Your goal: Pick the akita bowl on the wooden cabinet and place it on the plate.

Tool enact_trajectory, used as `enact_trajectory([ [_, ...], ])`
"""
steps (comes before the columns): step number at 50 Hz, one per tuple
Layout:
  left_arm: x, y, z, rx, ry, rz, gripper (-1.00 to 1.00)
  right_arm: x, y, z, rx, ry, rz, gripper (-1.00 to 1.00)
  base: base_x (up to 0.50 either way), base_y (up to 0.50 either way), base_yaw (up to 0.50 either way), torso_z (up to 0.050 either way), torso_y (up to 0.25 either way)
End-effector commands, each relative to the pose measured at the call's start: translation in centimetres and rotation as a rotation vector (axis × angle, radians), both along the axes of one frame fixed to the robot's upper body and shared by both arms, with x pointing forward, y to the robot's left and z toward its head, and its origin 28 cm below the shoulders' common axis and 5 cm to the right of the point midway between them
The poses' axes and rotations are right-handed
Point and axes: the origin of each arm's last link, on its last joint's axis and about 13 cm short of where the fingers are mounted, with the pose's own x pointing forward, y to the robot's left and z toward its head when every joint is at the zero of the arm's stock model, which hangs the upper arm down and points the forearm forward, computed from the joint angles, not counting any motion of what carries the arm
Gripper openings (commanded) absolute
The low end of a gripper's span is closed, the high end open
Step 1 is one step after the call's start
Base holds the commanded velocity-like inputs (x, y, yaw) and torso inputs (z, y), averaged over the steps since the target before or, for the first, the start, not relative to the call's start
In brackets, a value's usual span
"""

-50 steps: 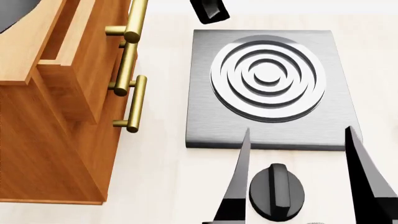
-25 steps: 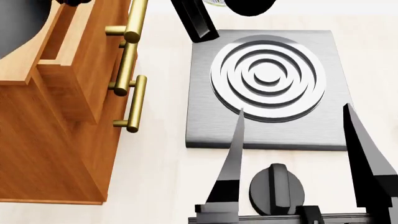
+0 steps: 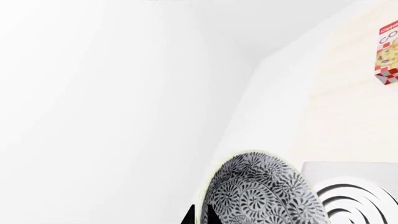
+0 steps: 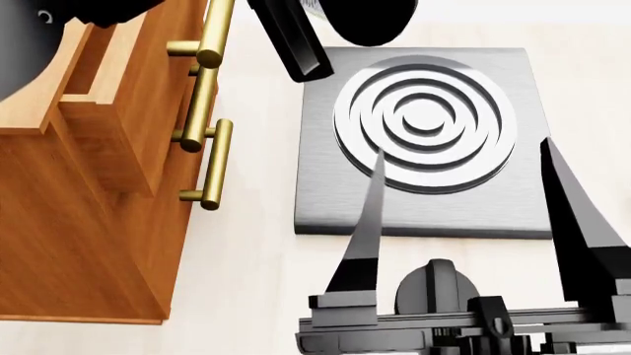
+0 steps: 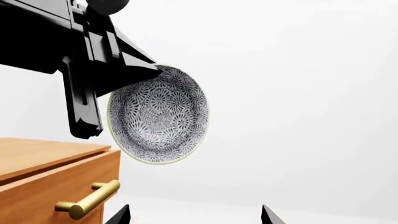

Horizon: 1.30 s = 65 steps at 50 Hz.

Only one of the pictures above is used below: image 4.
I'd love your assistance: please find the grey black left gripper finger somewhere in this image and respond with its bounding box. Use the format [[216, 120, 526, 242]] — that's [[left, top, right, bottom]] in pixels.
[[309, 146, 386, 309]]

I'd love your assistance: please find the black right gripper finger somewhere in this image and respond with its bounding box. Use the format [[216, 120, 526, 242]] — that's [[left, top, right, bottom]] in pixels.
[[539, 136, 631, 323]]

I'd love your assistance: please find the wooden cabinet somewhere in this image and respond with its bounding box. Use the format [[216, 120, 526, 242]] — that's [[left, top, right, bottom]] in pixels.
[[0, 0, 237, 326]]

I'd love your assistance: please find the black bowl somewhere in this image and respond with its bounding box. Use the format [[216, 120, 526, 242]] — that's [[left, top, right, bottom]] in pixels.
[[0, 0, 68, 102]]

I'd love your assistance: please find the grey flat stove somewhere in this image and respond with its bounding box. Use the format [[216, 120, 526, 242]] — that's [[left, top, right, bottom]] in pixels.
[[294, 46, 554, 241]]

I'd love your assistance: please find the round ringed stove burner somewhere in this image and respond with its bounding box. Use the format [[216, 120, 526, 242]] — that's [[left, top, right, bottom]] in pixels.
[[332, 54, 519, 195]]

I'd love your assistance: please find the open wooden drawer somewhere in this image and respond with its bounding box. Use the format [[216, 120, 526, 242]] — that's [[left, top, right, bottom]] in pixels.
[[41, 10, 221, 197]]

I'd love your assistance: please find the brass cabinet handle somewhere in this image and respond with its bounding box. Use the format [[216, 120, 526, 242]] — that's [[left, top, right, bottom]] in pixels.
[[171, 62, 221, 154], [178, 118, 235, 212], [166, 0, 237, 70]]

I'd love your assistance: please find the black robot mount part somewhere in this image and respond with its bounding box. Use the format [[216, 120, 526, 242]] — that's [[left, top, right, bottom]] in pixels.
[[67, 0, 167, 30]]

